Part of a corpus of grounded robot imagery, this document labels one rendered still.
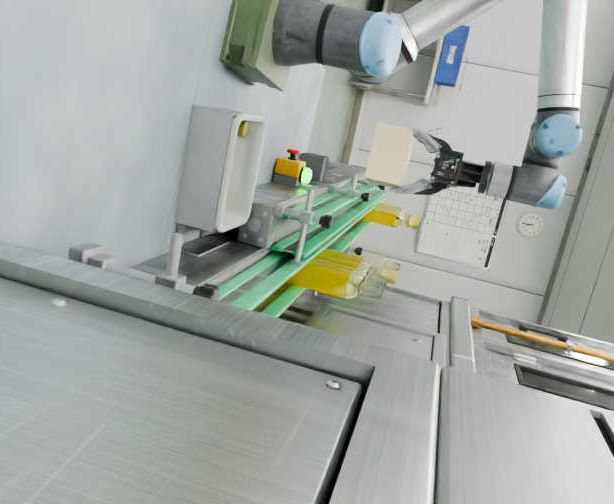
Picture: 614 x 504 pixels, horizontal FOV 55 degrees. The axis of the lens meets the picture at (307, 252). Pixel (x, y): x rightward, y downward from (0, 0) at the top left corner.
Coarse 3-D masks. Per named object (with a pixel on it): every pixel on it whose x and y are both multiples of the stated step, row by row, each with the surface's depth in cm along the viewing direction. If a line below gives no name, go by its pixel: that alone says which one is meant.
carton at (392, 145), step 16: (384, 128) 126; (400, 128) 125; (384, 144) 126; (400, 144) 126; (368, 160) 127; (384, 160) 126; (400, 160) 126; (368, 176) 127; (384, 176) 127; (400, 176) 126
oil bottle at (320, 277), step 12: (312, 264) 136; (324, 264) 139; (300, 276) 136; (312, 276) 135; (324, 276) 135; (336, 276) 134; (348, 276) 134; (360, 276) 137; (312, 288) 136; (324, 288) 135; (336, 288) 135; (348, 288) 134
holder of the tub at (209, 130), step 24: (192, 120) 107; (216, 120) 106; (192, 144) 108; (216, 144) 107; (192, 168) 109; (216, 168) 108; (192, 192) 110; (216, 192) 109; (192, 216) 111; (192, 240) 122; (216, 240) 126
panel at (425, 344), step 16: (320, 304) 158; (320, 320) 146; (336, 320) 150; (352, 320) 153; (368, 320) 155; (384, 320) 156; (352, 336) 142; (368, 336) 144; (384, 336) 146; (400, 336) 148; (416, 336) 151; (432, 336) 153; (416, 352) 140; (432, 352) 143
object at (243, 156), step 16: (256, 128) 121; (240, 144) 122; (256, 144) 122; (240, 160) 123; (256, 160) 122; (224, 176) 107; (240, 176) 123; (256, 176) 123; (224, 192) 108; (240, 192) 124; (224, 208) 125; (240, 208) 125; (224, 224) 114; (240, 224) 121
